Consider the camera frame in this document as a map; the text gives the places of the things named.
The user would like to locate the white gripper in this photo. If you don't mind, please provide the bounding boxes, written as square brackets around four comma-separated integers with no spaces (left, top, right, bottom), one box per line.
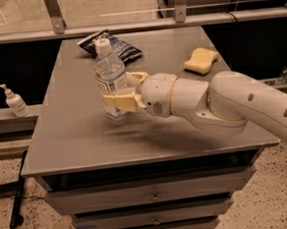
[103,72,178,118]

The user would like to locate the clear plastic water bottle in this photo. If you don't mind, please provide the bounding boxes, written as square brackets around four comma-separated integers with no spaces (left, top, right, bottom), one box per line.
[91,36,132,128]

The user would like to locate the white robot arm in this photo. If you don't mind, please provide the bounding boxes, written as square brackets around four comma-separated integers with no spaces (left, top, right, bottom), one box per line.
[103,70,287,143]

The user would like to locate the yellow sponge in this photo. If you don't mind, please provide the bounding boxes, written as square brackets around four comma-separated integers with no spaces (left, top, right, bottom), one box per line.
[184,47,219,75]

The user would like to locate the white pump dispenser bottle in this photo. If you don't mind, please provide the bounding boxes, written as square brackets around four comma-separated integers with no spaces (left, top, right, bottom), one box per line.
[0,84,29,117]

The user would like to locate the blue chip bag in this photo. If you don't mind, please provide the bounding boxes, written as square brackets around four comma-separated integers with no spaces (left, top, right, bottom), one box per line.
[78,29,143,63]

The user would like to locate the grey drawer cabinet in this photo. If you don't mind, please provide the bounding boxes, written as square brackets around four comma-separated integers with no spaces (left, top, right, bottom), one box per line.
[23,39,277,219]

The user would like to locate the top grey drawer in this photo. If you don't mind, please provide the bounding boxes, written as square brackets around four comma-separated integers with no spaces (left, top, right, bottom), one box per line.
[45,165,256,215]

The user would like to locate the middle grey drawer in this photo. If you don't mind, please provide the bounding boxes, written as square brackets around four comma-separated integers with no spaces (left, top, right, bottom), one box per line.
[72,198,233,229]

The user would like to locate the black floor stand leg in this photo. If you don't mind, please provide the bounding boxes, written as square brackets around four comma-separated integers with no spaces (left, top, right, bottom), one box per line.
[9,150,27,229]

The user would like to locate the metal window rail frame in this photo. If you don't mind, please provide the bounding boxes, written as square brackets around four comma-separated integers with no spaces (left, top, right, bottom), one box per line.
[0,0,287,43]

